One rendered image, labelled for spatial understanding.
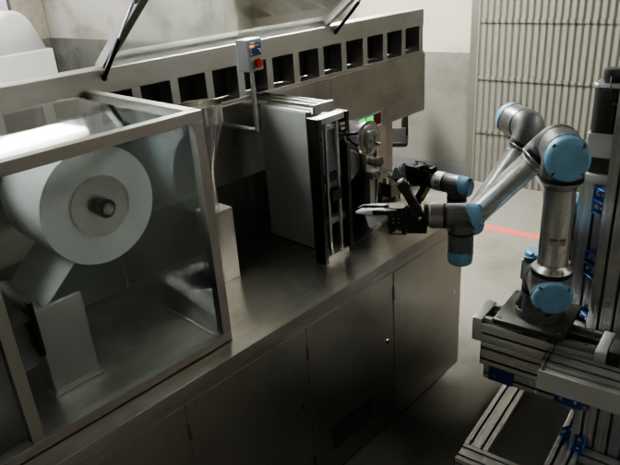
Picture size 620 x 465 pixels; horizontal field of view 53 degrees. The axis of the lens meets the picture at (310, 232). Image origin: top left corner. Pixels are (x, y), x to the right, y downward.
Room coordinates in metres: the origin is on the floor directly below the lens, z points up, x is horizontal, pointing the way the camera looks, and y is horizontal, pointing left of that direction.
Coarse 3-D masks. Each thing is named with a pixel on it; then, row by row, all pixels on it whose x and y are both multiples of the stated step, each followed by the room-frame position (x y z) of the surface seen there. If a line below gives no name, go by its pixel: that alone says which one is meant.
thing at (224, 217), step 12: (216, 132) 1.95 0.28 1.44; (216, 144) 1.96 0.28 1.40; (216, 156) 1.98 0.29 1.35; (216, 192) 1.98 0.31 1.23; (216, 204) 1.97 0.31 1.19; (216, 216) 1.93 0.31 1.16; (228, 216) 1.97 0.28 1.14; (228, 228) 1.97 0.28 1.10; (228, 240) 1.96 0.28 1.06; (228, 252) 1.96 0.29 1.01; (228, 264) 1.95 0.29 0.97; (228, 276) 1.95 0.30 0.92
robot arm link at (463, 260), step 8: (448, 232) 1.67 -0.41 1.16; (448, 240) 1.66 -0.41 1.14; (456, 240) 1.64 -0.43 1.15; (464, 240) 1.63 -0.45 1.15; (472, 240) 1.65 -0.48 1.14; (448, 248) 1.66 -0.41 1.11; (456, 248) 1.64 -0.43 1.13; (464, 248) 1.63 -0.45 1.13; (472, 248) 1.65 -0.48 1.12; (448, 256) 1.66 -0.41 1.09; (456, 256) 1.64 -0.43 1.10; (464, 256) 1.63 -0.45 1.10; (456, 264) 1.64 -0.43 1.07; (464, 264) 1.63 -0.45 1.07
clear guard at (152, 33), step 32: (160, 0) 1.91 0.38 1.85; (192, 0) 2.02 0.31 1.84; (224, 0) 2.13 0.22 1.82; (256, 0) 2.25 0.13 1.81; (288, 0) 2.39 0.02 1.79; (320, 0) 2.55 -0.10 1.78; (160, 32) 2.07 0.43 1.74; (192, 32) 2.20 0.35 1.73; (224, 32) 2.33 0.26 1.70; (256, 32) 2.49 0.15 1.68
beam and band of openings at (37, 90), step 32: (320, 32) 2.73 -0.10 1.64; (352, 32) 2.89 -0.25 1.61; (384, 32) 3.05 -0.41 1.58; (416, 32) 3.27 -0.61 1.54; (128, 64) 2.08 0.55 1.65; (160, 64) 2.16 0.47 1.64; (192, 64) 2.25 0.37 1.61; (224, 64) 2.36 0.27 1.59; (288, 64) 2.64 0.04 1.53; (320, 64) 2.73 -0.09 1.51; (352, 64) 2.98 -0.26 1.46; (0, 96) 1.78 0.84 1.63; (32, 96) 1.84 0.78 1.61; (64, 96) 1.91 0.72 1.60; (160, 96) 2.23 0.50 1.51; (192, 96) 2.33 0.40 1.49; (224, 96) 2.44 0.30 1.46
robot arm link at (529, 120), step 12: (516, 120) 2.13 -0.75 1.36; (528, 120) 2.10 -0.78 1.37; (540, 120) 2.11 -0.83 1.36; (516, 132) 2.10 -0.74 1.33; (528, 132) 2.07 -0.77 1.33; (516, 144) 2.07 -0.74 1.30; (504, 156) 2.09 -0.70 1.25; (516, 156) 2.07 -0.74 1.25; (504, 168) 2.07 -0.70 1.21; (492, 180) 2.07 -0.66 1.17; (480, 192) 2.08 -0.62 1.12; (480, 228) 2.03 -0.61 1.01
